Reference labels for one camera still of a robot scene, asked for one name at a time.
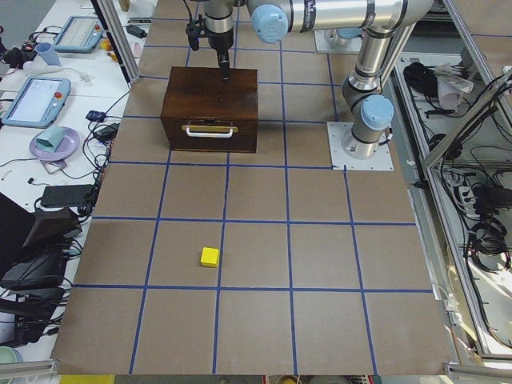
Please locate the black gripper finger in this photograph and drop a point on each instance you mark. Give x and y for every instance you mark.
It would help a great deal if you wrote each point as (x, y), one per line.
(224, 65)

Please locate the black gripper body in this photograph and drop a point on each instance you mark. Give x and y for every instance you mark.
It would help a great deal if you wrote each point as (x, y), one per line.
(221, 41)

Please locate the dark wooden drawer box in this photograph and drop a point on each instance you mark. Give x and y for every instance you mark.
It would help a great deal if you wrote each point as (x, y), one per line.
(198, 96)

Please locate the white drawer handle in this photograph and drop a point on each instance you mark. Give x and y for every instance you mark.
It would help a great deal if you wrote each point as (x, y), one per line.
(195, 131)

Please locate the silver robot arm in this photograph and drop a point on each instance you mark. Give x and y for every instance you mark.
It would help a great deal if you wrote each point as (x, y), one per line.
(379, 21)

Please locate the yellow block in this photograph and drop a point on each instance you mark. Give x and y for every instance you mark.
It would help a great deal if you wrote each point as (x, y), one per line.
(210, 257)

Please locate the black power adapter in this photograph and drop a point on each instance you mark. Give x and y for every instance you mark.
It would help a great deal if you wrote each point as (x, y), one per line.
(136, 31)

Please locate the far teach pendant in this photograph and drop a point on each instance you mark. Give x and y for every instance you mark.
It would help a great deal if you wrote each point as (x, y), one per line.
(80, 34)

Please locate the teach pendant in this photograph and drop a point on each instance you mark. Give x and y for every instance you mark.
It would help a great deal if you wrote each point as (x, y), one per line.
(38, 103)
(80, 34)

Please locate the purple plate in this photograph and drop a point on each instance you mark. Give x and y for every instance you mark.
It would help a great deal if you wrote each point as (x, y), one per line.
(66, 148)

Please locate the light blue cup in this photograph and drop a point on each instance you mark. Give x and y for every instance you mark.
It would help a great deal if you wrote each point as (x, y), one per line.
(47, 52)

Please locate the near teach pendant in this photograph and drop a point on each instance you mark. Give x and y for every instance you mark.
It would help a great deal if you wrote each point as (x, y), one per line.
(38, 103)

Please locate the teal cup on plate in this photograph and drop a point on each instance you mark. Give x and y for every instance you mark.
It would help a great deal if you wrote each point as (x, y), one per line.
(50, 138)

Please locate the aluminium frame post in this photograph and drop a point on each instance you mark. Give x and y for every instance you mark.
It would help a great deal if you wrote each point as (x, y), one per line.
(108, 17)

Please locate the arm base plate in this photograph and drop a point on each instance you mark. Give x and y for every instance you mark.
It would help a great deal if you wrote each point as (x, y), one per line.
(346, 153)

